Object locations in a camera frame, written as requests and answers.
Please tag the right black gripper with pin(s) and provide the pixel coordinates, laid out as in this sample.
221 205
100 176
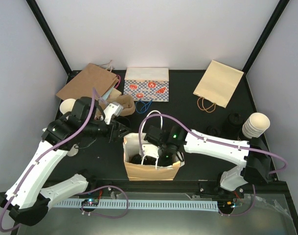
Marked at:
166 163

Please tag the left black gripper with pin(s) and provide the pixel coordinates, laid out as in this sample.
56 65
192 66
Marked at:
112 135

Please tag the black coffee cup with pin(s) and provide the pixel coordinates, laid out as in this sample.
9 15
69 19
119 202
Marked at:
123 120
137 159

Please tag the orange paper bag white handles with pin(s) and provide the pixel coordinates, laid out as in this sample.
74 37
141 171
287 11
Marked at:
143 172

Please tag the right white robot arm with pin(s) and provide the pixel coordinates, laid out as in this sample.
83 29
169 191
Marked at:
250 167

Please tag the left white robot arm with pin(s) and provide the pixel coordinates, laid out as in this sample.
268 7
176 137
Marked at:
28 201

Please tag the black coffee cup open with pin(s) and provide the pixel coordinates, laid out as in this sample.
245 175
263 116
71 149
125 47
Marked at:
123 120

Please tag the pink white paper bag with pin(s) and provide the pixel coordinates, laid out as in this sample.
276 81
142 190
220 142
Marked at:
113 92

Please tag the black cup lid stack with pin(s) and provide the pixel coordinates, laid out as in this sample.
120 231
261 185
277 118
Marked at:
213 131

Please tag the white wrapped straws bundle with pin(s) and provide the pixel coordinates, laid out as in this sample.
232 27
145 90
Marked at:
71 151

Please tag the blue checkered paper bag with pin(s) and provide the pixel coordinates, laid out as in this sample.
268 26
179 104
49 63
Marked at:
147 84

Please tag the left stack paper cups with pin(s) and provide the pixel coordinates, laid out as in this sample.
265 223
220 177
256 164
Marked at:
67 105

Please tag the stack paper cups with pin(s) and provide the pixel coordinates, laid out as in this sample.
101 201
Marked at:
255 125
67 105

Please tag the brown kraft paper bag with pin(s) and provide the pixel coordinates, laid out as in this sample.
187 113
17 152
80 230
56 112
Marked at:
92 76

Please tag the black lidded cup right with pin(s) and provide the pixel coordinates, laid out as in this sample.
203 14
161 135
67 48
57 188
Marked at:
233 123

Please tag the left base circuit board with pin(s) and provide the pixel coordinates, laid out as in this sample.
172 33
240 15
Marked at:
90 202

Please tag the base circuit board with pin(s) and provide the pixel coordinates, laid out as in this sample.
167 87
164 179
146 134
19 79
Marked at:
229 204
90 202

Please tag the right stack paper cups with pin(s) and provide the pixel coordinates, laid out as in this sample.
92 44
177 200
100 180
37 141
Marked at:
255 125

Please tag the right base circuit board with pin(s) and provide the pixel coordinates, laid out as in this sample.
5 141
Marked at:
229 204

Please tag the light blue cable duct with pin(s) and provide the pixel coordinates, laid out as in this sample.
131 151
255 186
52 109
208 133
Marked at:
177 205

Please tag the tan paper bag brown handles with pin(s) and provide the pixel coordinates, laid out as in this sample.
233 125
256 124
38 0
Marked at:
217 86

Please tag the right black frame post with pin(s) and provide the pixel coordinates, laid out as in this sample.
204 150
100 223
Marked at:
275 16

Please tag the black frame post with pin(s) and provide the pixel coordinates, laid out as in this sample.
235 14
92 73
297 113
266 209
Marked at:
275 16
33 5

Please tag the left black frame post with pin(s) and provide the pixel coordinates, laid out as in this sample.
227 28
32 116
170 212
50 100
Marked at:
33 5

